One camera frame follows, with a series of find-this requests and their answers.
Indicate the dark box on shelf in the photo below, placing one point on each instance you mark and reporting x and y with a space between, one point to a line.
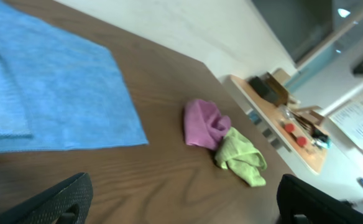
263 90

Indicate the red round object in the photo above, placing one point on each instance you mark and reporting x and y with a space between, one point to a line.
302 141
289 127

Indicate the crumpled green cloth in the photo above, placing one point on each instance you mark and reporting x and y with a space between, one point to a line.
238 154

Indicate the crumpled purple cloth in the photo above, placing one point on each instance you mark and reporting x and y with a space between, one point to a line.
204 125

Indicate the wooden side shelf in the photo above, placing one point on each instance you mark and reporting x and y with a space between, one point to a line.
311 156

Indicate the blue microfiber cloth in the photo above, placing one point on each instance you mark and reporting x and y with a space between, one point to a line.
59 91

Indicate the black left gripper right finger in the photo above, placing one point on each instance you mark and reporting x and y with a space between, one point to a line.
296 197

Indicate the white paper sheet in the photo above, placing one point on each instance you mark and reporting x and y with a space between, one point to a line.
349 119

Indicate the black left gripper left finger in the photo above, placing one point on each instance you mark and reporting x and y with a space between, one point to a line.
67 202

